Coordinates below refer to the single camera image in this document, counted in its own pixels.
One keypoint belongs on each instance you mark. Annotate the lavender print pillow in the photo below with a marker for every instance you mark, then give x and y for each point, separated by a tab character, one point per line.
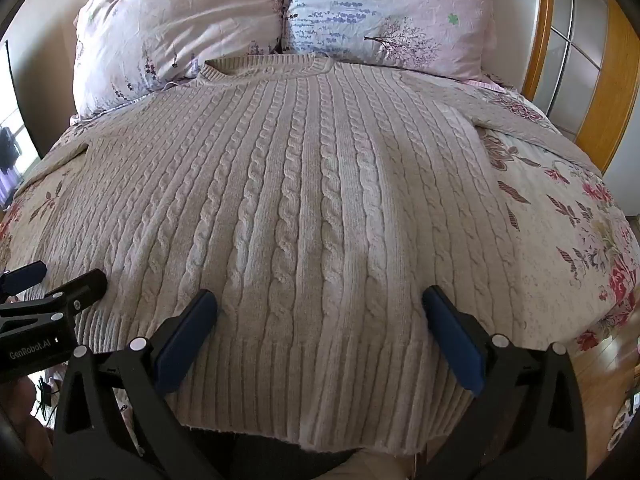
390	5

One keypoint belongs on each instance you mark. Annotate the floral quilted bedspread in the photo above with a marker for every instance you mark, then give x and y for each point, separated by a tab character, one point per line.
560	240

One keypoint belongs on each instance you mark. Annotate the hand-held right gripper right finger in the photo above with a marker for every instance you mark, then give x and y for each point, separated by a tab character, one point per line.
452	340

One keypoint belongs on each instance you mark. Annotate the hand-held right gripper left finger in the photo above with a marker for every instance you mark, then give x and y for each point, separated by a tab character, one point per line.
186	337

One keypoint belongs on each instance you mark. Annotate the window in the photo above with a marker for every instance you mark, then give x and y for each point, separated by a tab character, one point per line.
12	110

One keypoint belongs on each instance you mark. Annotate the pink floral pillow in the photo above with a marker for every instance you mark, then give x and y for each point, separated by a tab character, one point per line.
175	25

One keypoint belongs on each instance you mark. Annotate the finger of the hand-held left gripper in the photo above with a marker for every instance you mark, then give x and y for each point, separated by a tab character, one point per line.
75	292
22	277

